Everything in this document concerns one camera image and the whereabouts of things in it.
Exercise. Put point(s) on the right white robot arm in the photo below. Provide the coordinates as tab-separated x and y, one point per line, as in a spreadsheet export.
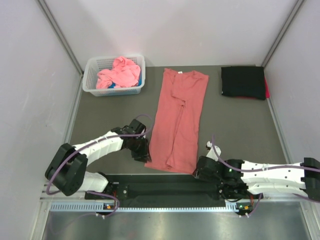
302	178

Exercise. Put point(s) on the salmon pink t shirt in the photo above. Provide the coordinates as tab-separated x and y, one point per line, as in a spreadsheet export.
174	140

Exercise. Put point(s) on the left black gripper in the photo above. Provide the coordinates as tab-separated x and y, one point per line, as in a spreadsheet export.
144	154

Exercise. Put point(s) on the white plastic basket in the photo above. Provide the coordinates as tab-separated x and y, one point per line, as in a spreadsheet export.
96	64

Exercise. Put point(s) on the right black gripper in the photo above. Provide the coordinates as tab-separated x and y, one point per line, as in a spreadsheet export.
198	174

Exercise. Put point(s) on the slotted grey cable duct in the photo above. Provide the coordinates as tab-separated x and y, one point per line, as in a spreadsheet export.
104	207

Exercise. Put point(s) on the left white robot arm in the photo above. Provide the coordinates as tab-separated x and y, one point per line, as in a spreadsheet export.
67	173

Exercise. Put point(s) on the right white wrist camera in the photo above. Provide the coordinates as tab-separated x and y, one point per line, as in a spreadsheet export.
214	152

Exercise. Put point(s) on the folded black t shirt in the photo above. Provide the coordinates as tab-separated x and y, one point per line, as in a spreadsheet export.
243	82

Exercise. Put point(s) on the pink t shirt in basket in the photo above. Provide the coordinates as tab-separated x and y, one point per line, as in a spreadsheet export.
119	63

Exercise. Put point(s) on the folded red t shirt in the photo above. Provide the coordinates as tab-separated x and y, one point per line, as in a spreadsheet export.
267	93

